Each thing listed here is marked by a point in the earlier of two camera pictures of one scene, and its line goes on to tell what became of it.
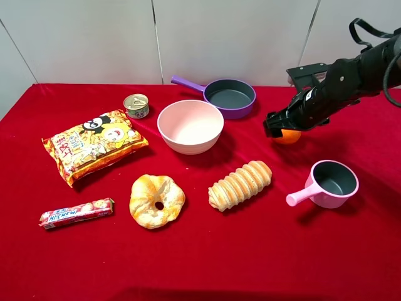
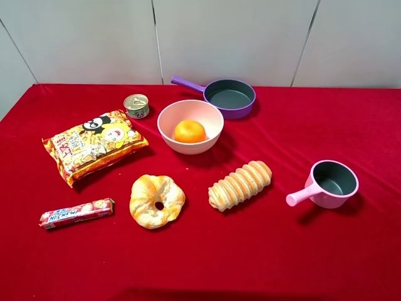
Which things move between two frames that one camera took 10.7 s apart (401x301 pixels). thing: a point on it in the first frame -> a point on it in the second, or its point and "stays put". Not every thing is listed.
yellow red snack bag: [93, 142] stays put
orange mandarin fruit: [289, 137] -> [189, 132]
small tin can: [136, 106] stays put
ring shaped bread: [146, 190] stays put
